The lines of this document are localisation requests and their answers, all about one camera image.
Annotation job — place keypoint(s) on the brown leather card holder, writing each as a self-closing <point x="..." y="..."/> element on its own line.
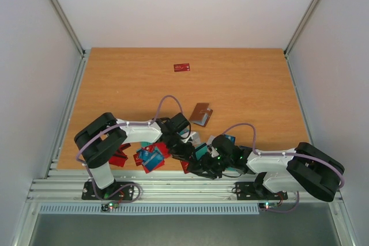
<point x="201" y="114"/>

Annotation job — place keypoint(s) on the blue card lower pile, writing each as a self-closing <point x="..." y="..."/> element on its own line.
<point x="151" y="160"/>

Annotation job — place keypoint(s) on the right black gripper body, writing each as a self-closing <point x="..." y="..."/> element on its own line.
<point x="208" y="164"/>

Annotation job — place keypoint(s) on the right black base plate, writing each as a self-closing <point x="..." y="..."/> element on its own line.
<point x="250" y="191"/>

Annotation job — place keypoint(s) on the red card black stripe centre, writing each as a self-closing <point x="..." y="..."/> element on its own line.
<point x="164" y="151"/>

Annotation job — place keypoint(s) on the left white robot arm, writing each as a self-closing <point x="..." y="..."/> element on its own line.
<point x="102" y="138"/>

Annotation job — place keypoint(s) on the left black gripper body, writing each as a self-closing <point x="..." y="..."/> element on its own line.
<point x="177" y="151"/>

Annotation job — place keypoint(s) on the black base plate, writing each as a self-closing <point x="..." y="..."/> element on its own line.
<point x="127" y="189"/>
<point x="250" y="191"/>

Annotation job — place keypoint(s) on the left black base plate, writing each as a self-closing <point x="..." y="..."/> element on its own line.
<point x="127" y="189"/>

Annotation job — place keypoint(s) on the slotted grey cable duct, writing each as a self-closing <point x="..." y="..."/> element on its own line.
<point x="151" y="209"/>

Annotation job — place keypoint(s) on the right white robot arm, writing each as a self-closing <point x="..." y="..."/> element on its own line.
<point x="301" y="169"/>

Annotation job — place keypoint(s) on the white card centre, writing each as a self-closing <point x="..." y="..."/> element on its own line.
<point x="197" y="141"/>

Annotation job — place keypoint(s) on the teal card black stripe right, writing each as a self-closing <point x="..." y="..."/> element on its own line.
<point x="200" y="151"/>

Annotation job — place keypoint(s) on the red card black stripe left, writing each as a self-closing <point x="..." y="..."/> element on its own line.
<point x="118" y="159"/>

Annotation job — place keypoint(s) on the teal card black stripe centre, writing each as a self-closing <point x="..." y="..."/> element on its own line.
<point x="185" y="134"/>

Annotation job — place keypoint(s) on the teal card black stripe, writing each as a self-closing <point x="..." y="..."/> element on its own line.
<point x="200" y="151"/>
<point x="185" y="134"/>

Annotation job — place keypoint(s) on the red card black stripe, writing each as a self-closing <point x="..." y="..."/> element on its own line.
<point x="118" y="159"/>
<point x="164" y="151"/>

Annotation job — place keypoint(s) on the lone red card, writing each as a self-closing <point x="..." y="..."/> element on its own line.
<point x="181" y="67"/>

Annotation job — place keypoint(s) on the blue card right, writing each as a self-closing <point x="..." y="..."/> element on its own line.
<point x="231" y="138"/>

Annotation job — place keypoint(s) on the red card upper left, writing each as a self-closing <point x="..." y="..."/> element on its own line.
<point x="124" y="146"/>

